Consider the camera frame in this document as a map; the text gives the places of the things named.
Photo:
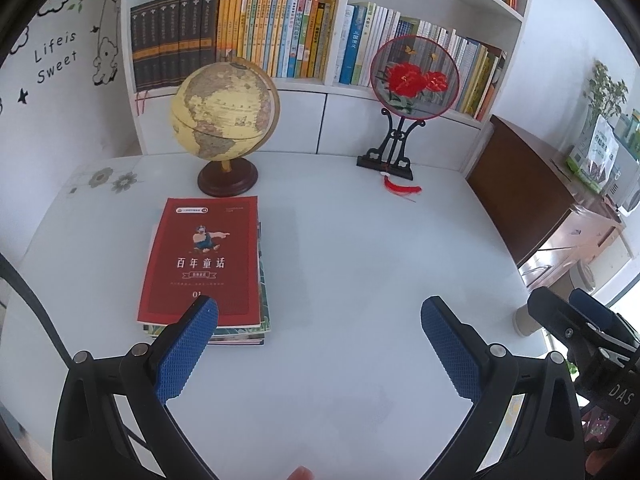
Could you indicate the beige cylinder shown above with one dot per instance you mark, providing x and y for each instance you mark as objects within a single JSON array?
[{"x": 529, "y": 321}]

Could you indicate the row of white blue books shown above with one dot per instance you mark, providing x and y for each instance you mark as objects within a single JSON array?
[{"x": 360, "y": 45}]

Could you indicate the row of dark hardcover books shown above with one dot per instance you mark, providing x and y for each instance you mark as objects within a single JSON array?
[{"x": 170, "y": 40}]

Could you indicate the black bird wall sticker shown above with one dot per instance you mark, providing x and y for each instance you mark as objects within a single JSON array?
[{"x": 21, "y": 95}]

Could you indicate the white appliance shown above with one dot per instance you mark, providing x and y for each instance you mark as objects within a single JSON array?
[{"x": 627, "y": 185}]

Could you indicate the large cloud wall sticker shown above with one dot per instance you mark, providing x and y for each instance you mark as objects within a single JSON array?
[{"x": 55, "y": 2}]

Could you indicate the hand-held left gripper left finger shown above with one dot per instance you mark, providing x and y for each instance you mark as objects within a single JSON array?
[{"x": 187, "y": 355}]

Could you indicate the red tassel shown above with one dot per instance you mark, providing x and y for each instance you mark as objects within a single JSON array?
[{"x": 405, "y": 191}]

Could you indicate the bear wall sticker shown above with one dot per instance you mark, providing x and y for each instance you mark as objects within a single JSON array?
[{"x": 106, "y": 57}]

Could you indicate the antique style desk globe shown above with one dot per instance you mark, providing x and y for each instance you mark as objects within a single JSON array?
[{"x": 220, "y": 105}]

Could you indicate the potted green plant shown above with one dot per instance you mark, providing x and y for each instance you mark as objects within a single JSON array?
[{"x": 605, "y": 90}]

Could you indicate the stack of picture books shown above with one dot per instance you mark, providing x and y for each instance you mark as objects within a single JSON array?
[{"x": 235, "y": 335}]

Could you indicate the round embroidered flower fan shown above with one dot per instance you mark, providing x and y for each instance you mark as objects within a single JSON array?
[{"x": 415, "y": 77}]

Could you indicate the red storybook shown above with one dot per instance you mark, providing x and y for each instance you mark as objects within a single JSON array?
[{"x": 200, "y": 260}]

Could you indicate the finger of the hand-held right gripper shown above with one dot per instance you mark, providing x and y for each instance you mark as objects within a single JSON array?
[
  {"x": 565, "y": 330},
  {"x": 595, "y": 310}
]

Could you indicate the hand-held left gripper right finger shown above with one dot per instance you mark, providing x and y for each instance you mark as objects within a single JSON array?
[{"x": 450, "y": 355}]

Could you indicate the green and white bag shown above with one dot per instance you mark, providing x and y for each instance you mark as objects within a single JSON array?
[{"x": 595, "y": 155}]

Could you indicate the black lettering wall sticker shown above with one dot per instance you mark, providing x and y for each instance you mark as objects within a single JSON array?
[{"x": 55, "y": 57}]

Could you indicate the brown wooden cabinet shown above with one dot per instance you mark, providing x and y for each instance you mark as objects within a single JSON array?
[{"x": 525, "y": 185}]

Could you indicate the person's left hand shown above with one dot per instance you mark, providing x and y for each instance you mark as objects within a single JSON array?
[{"x": 301, "y": 475}]

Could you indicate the row of orange colourful books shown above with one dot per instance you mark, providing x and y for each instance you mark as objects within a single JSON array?
[{"x": 280, "y": 35}]

